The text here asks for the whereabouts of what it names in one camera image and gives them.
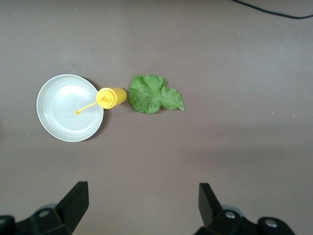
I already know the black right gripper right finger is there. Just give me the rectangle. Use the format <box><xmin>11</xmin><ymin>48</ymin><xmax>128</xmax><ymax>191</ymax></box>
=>
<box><xmin>195</xmin><ymin>183</ymin><xmax>296</xmax><ymax>235</ymax></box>

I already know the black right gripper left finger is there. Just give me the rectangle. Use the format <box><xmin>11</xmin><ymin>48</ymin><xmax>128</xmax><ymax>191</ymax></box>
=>
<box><xmin>0</xmin><ymin>181</ymin><xmax>89</xmax><ymax>235</ymax></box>

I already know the green lettuce leaf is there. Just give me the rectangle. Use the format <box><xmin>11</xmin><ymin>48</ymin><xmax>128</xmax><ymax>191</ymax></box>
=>
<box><xmin>128</xmin><ymin>74</ymin><xmax>185</xmax><ymax>115</ymax></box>

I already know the beige plate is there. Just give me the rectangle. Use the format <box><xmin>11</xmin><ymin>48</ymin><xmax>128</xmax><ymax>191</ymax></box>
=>
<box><xmin>36</xmin><ymin>74</ymin><xmax>105</xmax><ymax>142</ymax></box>

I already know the yellow mustard squeeze bottle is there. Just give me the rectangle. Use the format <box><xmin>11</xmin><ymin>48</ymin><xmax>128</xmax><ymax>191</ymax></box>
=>
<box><xmin>74</xmin><ymin>87</ymin><xmax>128</xmax><ymax>116</ymax></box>

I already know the long black table cable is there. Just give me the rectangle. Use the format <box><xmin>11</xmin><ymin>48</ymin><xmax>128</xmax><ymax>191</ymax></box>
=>
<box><xmin>231</xmin><ymin>0</ymin><xmax>313</xmax><ymax>20</ymax></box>

